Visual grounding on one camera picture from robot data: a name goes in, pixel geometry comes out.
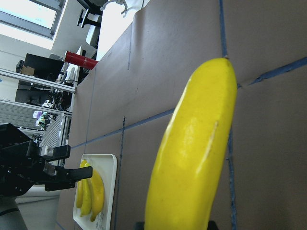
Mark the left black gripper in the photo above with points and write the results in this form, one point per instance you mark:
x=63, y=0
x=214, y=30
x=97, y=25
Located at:
x=21, y=166

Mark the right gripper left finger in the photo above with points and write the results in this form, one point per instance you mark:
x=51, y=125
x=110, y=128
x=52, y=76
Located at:
x=139, y=225

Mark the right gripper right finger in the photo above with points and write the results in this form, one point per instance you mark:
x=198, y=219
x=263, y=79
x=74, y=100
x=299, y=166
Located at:
x=212, y=225

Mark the yellow banana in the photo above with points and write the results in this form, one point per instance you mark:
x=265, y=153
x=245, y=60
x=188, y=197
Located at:
x=87, y=198
x=80, y=192
x=97, y=194
x=190, y=158

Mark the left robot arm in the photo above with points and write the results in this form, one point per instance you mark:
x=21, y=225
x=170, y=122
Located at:
x=10, y=216

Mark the cream bear tray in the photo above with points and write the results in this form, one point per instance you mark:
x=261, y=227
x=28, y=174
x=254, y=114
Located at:
x=106, y=166

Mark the red cylinder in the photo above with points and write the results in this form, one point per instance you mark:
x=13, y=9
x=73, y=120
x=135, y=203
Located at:
x=79, y=60

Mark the long reacher grabber tool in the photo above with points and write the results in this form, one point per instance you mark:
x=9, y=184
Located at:
x=123, y=7

